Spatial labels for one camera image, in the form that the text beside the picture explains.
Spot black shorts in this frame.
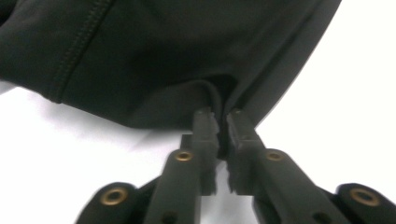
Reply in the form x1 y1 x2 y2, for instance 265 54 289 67
0 0 343 161

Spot white table cover sheet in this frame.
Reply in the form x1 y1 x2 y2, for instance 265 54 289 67
0 0 396 224

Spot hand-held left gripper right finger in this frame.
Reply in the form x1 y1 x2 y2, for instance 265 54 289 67
225 107 353 224

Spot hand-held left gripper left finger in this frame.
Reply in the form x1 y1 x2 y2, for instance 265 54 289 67
143 106 219 224

